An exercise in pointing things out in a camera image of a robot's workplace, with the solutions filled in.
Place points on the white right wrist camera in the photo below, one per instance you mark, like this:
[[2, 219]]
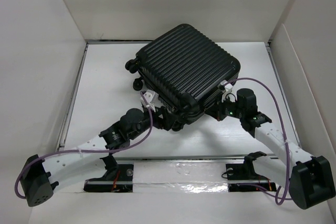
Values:
[[226, 89]]

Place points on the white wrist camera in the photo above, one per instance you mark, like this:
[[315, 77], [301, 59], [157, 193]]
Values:
[[226, 89], [148, 99]]

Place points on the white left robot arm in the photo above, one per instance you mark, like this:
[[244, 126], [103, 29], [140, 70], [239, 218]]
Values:
[[42, 176]]

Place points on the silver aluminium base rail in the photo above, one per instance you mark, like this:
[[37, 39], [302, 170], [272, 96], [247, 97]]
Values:
[[175, 172]]

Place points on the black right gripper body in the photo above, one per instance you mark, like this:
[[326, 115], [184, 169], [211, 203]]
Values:
[[229, 109]]

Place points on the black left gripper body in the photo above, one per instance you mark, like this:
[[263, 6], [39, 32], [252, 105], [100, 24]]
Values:
[[159, 122]]

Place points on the black ribbed hard-shell suitcase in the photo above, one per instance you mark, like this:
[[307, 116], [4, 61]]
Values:
[[187, 70]]

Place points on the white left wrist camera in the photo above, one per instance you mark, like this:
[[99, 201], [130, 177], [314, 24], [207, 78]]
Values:
[[148, 99]]

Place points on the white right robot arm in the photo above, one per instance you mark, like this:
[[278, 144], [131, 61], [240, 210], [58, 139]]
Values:
[[306, 178]]

